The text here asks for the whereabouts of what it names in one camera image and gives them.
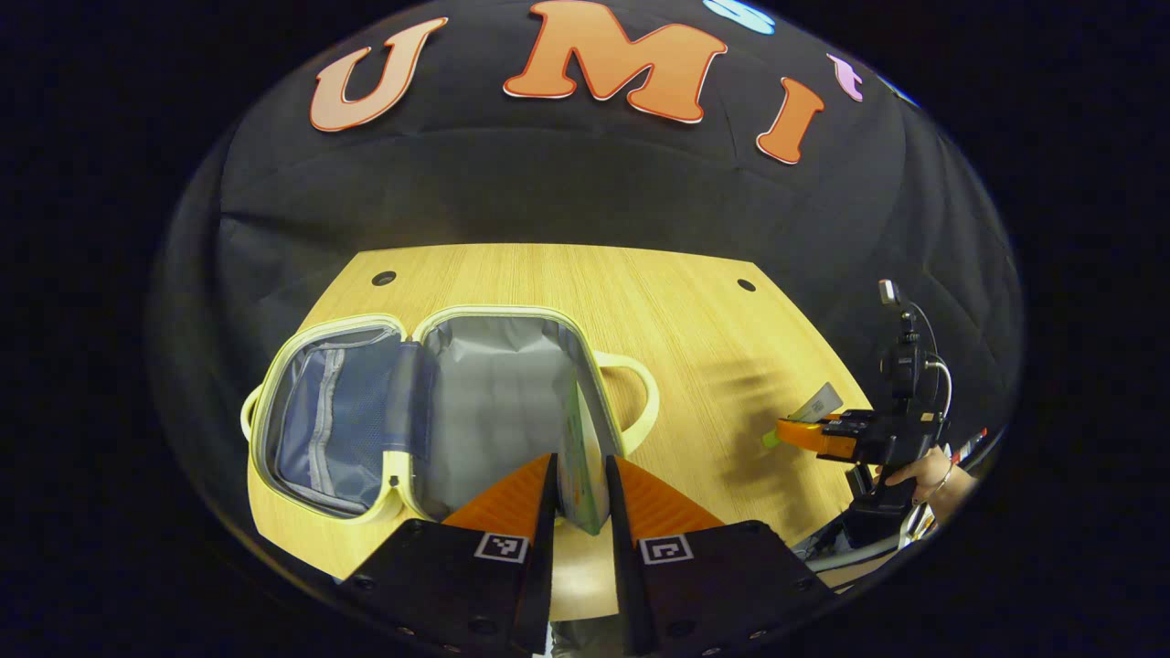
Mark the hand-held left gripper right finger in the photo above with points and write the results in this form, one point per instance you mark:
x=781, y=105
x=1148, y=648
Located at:
x=622, y=567

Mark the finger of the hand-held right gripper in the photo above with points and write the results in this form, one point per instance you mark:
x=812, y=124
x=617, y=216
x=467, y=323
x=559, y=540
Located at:
x=809, y=439
x=850, y=418

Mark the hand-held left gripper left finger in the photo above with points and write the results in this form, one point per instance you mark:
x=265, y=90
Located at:
x=544, y=567

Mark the white tube with green cap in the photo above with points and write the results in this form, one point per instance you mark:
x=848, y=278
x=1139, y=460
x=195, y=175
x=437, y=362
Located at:
x=818, y=404

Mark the green skin care sachet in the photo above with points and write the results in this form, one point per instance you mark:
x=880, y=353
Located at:
x=585, y=484

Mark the cream suitcase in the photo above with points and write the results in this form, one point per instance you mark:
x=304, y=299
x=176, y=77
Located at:
x=494, y=393

